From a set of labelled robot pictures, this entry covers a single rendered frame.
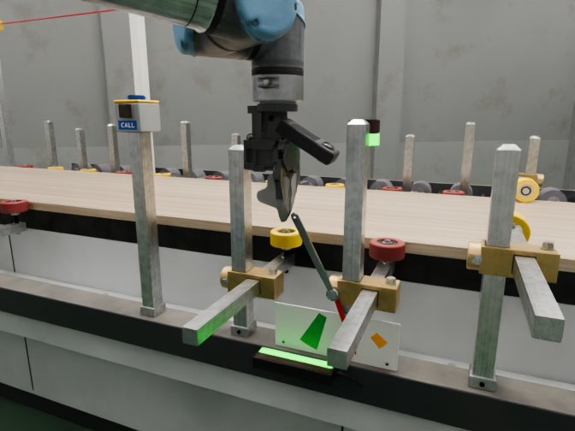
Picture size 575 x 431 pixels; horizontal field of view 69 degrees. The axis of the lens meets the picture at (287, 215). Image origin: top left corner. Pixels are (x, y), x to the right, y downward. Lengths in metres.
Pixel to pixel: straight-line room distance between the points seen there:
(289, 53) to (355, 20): 4.28
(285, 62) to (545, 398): 0.73
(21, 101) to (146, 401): 3.63
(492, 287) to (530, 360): 0.34
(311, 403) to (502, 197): 0.60
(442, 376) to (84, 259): 1.17
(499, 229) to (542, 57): 5.53
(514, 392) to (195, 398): 0.96
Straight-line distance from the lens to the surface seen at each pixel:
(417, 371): 0.91
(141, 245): 1.08
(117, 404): 1.76
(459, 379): 0.91
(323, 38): 4.84
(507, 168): 0.77
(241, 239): 0.91
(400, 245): 0.96
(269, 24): 0.55
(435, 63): 5.38
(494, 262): 0.79
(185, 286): 1.32
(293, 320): 0.91
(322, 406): 1.03
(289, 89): 0.73
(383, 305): 0.84
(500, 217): 0.78
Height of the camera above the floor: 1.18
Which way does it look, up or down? 13 degrees down
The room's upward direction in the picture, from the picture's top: straight up
